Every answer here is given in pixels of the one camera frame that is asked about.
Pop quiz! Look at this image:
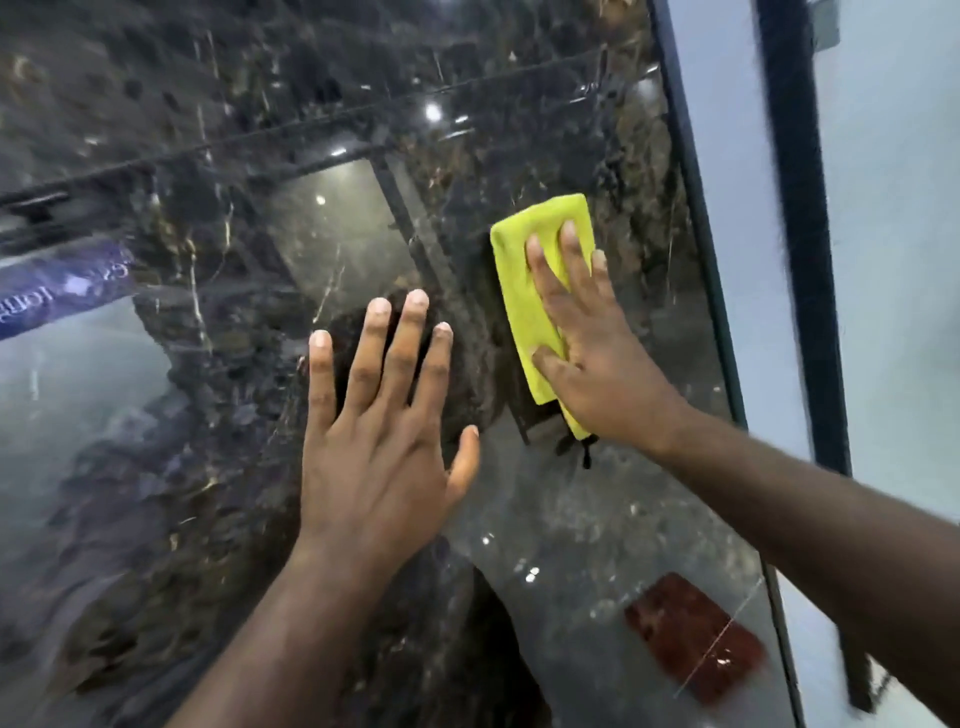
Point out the person's left hand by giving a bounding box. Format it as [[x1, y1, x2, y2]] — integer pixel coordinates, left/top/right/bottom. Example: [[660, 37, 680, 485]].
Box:
[[296, 289, 482, 580]]

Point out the person's right hand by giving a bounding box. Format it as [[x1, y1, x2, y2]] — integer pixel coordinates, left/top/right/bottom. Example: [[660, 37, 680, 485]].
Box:
[[525, 220, 696, 458]]

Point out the yellow microfibre cleaning cloth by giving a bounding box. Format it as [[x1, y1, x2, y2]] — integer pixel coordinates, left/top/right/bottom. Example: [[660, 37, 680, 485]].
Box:
[[489, 193, 600, 471]]

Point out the person's right forearm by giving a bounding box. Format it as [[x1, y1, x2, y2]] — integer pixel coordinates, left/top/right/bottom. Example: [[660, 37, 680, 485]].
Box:
[[646, 408, 960, 727]]

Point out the person's left forearm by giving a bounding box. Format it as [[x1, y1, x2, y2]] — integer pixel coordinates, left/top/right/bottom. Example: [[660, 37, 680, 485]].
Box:
[[166, 541, 393, 728]]

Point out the thin black edge strip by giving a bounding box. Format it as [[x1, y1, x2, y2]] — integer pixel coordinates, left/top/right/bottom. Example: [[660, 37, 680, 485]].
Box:
[[647, 0, 808, 728]]

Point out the black vertical frame post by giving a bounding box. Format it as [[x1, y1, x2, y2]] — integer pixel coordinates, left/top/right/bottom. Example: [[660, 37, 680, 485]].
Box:
[[753, 0, 877, 715]]

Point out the grey metal bracket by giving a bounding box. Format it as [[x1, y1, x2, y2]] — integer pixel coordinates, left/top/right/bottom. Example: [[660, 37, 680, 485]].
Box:
[[808, 0, 842, 52]]

